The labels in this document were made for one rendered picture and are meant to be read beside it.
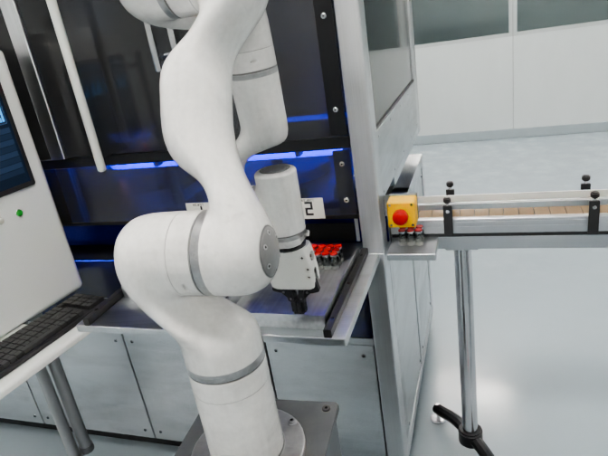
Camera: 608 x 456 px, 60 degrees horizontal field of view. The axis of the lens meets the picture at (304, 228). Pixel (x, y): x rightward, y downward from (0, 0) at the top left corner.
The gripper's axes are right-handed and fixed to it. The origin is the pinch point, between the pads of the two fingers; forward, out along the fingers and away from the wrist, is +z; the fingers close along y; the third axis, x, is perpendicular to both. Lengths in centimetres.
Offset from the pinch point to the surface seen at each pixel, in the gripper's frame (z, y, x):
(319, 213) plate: -7.8, 4.0, -35.0
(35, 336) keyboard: 10, 75, 3
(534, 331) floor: 94, -59, -132
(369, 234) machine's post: -1.0, -9.1, -35.0
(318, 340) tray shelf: 5.1, -5.1, 5.0
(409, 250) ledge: 4.9, -19.0, -37.4
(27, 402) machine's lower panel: 73, 143, -34
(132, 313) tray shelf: 4.5, 46.1, -1.4
